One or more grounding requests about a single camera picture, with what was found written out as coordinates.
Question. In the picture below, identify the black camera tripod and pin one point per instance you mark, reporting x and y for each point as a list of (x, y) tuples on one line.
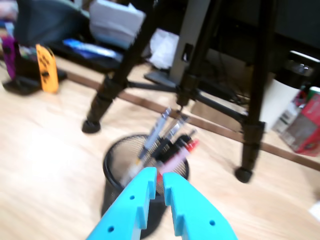
[(112, 82)]

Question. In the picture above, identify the crumpled white paper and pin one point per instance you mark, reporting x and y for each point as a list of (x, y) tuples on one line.
[(162, 50)]

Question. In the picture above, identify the black round lid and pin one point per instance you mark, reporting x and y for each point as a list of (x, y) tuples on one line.
[(297, 67)]

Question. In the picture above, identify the black controller stand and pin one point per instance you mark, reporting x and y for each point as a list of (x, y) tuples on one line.
[(25, 87)]

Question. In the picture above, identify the grey monitor stand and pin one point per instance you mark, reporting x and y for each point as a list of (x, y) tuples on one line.
[(185, 30)]

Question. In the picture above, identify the orange game controller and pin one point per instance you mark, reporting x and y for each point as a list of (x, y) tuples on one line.
[(47, 70)]

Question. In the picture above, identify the blue plastic package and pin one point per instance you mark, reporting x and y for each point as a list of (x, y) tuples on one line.
[(87, 48)]

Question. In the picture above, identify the dark grey bag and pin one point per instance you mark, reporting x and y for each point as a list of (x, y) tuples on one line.
[(50, 22)]

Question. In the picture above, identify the black mesh pen holder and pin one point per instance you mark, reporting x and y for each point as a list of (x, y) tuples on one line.
[(117, 160)]

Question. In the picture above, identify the red retractable pen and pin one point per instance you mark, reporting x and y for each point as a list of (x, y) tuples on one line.
[(178, 156)]

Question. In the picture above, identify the white plastic container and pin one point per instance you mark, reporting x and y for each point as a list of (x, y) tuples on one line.
[(277, 100)]

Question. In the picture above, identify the purple game controller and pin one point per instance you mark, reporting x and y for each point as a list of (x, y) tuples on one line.
[(10, 57)]

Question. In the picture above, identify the white paper stack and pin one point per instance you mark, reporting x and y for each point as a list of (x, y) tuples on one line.
[(115, 22)]

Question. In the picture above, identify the red cardboard box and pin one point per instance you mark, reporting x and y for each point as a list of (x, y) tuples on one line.
[(307, 125)]

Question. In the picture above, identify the white green cardboard box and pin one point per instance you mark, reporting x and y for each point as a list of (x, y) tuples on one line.
[(315, 93)]

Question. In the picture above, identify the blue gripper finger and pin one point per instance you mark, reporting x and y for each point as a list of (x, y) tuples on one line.
[(125, 212), (197, 215)]

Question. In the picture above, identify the clear grey grip pen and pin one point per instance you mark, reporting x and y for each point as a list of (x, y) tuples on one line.
[(155, 135)]

